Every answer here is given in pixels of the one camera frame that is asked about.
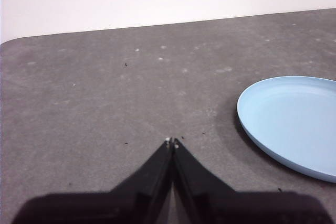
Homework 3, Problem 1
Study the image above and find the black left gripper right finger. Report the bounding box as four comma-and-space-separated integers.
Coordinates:
172, 137, 334, 224

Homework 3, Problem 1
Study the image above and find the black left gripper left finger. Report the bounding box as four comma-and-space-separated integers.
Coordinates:
12, 137, 174, 224

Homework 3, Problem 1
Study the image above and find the light blue round plate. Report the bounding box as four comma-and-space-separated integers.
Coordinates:
236, 76, 336, 184

